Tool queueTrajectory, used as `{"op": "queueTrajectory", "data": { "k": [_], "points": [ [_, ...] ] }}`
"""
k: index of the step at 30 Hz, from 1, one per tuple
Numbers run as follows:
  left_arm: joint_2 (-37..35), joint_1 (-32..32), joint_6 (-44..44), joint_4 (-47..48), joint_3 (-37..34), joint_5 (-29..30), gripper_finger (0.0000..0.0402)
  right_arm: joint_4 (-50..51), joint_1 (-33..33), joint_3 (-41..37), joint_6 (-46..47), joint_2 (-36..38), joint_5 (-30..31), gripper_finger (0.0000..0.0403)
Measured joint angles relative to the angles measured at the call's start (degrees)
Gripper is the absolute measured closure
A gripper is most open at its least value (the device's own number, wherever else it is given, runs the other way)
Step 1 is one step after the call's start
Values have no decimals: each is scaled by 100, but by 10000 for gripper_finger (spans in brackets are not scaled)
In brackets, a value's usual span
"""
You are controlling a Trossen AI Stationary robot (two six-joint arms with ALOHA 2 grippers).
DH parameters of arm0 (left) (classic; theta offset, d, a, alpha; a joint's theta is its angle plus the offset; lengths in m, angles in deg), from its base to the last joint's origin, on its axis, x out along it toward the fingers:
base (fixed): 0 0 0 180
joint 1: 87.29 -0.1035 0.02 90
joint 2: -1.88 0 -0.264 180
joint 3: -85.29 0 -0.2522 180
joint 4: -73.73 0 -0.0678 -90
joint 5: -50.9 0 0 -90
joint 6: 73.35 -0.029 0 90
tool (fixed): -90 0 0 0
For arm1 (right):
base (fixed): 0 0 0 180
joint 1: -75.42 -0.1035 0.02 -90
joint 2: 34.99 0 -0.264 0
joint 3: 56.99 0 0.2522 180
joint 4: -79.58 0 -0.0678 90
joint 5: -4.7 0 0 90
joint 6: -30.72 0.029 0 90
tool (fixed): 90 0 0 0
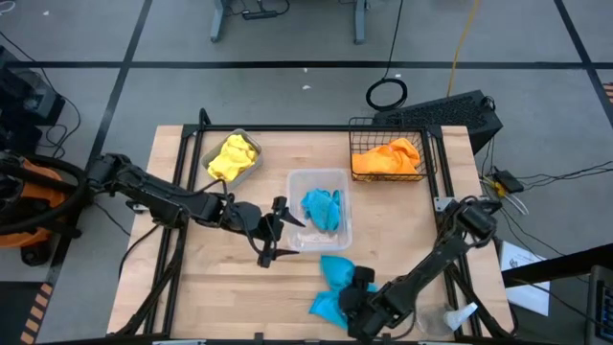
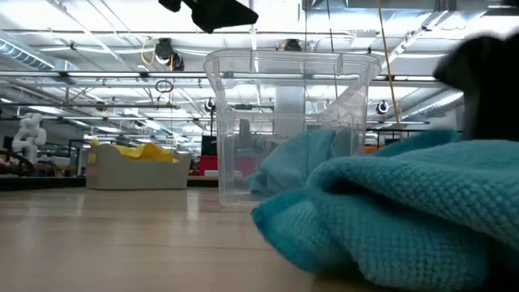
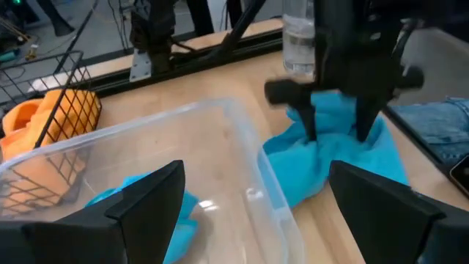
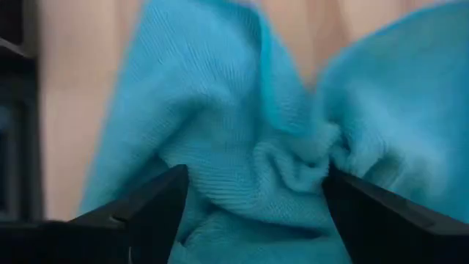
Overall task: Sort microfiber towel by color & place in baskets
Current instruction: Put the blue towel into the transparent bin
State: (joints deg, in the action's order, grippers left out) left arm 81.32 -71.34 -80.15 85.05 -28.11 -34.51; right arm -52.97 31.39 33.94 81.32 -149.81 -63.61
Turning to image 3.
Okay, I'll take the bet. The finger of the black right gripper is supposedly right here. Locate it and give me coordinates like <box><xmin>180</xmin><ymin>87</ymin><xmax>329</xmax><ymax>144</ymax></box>
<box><xmin>298</xmin><ymin>103</ymin><xmax>319</xmax><ymax>143</ymax></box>
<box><xmin>355</xmin><ymin>96</ymin><xmax>385</xmax><ymax>143</ymax></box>

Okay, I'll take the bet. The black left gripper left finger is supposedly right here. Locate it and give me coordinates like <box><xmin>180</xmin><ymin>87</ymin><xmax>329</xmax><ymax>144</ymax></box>
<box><xmin>0</xmin><ymin>159</ymin><xmax>186</xmax><ymax>264</ymax></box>

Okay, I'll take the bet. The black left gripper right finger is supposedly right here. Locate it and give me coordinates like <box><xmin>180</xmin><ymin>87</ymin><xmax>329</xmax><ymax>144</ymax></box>
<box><xmin>328</xmin><ymin>159</ymin><xmax>469</xmax><ymax>264</ymax></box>

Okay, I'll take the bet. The blue microfiber towel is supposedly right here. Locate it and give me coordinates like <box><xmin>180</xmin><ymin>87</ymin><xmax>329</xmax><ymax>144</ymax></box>
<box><xmin>84</xmin><ymin>172</ymin><xmax>201</xmax><ymax>264</ymax></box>
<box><xmin>261</xmin><ymin>91</ymin><xmax>410</xmax><ymax>210</ymax></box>

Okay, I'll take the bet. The orange microfiber towel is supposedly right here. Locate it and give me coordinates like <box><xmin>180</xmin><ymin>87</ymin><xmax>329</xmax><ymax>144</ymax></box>
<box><xmin>14</xmin><ymin>89</ymin><xmax>103</xmax><ymax>218</ymax></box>

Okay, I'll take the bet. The clear plastic bottle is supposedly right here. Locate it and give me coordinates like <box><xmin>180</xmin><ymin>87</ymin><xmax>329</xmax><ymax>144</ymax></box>
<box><xmin>281</xmin><ymin>0</ymin><xmax>317</xmax><ymax>77</ymax></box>

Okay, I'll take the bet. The denim jeans fabric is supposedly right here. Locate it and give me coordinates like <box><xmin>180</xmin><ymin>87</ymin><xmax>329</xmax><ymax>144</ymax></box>
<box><xmin>389</xmin><ymin>96</ymin><xmax>469</xmax><ymax>166</ymax></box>

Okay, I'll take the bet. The black phone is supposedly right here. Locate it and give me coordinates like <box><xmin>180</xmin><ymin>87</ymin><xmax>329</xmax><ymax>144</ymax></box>
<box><xmin>448</xmin><ymin>155</ymin><xmax>469</xmax><ymax>199</ymax></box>

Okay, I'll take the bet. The clear plastic bin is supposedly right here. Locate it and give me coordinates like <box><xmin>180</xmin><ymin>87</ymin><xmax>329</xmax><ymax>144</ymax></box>
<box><xmin>0</xmin><ymin>96</ymin><xmax>307</xmax><ymax>264</ymax></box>

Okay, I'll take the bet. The black aluminium table frame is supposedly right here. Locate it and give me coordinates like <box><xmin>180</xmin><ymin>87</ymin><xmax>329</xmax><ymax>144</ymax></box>
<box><xmin>75</xmin><ymin>0</ymin><xmax>456</xmax><ymax>177</ymax></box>

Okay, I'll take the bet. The black wire basket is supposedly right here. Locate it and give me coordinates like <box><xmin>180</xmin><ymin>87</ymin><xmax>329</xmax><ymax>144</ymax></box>
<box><xmin>0</xmin><ymin>50</ymin><xmax>104</xmax><ymax>218</ymax></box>

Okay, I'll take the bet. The yellow cable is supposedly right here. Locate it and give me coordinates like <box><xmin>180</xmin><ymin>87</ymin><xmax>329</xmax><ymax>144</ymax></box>
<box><xmin>0</xmin><ymin>15</ymin><xmax>31</xmax><ymax>42</ymax></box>

